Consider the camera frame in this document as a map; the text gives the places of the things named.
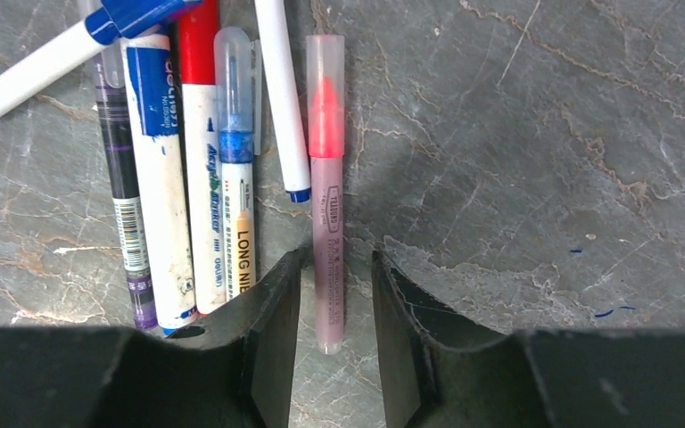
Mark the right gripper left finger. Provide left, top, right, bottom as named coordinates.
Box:
left=0, top=250, right=302, bottom=427

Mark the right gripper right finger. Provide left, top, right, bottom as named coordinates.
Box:
left=371, top=251, right=685, bottom=427

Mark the clear capped blue marker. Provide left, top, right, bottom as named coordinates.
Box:
left=214, top=27, right=257, bottom=300

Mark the pink translucent highlighter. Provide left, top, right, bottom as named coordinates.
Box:
left=306, top=34, right=345, bottom=355

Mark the blue pen crosswise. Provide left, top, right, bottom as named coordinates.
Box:
left=0, top=0, right=202, bottom=118

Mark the dark purple pen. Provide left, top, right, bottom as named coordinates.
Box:
left=88, top=43, right=158, bottom=330

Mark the red capped marker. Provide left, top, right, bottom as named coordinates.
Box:
left=177, top=0, right=227, bottom=315

